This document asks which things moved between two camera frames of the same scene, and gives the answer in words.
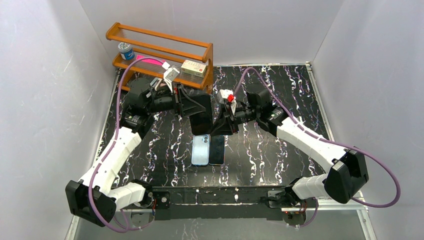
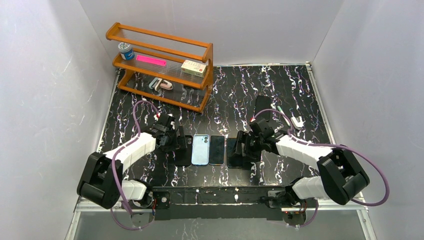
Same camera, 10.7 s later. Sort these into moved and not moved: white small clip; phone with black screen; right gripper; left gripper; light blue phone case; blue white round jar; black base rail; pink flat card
Moved: left gripper; right gripper
Not moved: white small clip; phone with black screen; black base rail; light blue phone case; blue white round jar; pink flat card
